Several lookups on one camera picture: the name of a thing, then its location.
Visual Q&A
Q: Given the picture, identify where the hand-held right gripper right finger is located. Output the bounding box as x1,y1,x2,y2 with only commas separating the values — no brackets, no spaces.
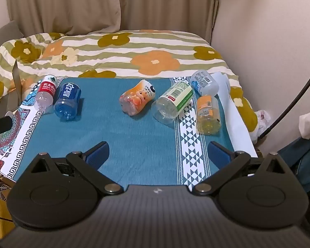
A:
191,141,288,196

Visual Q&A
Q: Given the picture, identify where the blue white label bottle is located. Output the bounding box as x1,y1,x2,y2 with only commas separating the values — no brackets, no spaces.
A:
190,69,219,97

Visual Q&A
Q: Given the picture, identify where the grey headboard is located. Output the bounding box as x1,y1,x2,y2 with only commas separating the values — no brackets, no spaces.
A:
0,20,24,58

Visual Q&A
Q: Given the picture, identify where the beige curtain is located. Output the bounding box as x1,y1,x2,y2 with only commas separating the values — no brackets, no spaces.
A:
6,0,220,44

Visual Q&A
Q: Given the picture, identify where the black cable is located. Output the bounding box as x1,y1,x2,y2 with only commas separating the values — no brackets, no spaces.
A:
258,63,310,138

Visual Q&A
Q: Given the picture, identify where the floral striped blanket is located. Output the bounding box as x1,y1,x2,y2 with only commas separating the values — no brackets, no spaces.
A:
0,29,259,145

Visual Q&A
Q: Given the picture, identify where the orange cartoon print bottle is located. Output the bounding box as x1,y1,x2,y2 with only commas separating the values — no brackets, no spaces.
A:
119,80,156,115

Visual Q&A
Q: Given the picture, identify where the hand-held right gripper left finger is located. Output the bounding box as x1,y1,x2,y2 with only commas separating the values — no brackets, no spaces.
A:
28,141,124,196

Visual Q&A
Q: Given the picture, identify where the blue patterned tablecloth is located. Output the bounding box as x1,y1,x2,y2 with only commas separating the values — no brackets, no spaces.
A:
0,76,259,187

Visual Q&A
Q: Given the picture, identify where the blue plastic bottle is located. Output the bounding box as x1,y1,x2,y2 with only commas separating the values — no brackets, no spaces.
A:
54,82,82,120

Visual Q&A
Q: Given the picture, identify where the white paper sheet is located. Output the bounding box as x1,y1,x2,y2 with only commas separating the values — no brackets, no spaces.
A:
212,72,259,159

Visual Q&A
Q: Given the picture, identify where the dark blue clothing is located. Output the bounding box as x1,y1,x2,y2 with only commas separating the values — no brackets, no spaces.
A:
276,134,310,193

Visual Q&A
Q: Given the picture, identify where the orange label clear bottle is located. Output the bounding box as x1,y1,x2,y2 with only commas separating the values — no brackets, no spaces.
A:
196,95,222,135

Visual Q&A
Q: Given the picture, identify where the open grey laptop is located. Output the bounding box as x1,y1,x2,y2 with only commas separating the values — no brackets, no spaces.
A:
0,60,24,120

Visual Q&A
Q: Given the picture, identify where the green label clear bottle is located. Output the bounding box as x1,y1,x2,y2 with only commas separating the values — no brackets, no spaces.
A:
151,81,194,122

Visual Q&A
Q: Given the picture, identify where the red label clear bottle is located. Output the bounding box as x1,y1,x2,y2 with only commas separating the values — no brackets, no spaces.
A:
34,75,59,113

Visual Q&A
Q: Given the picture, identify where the white plastic bag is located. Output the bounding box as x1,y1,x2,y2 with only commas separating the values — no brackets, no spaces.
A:
249,109,273,144

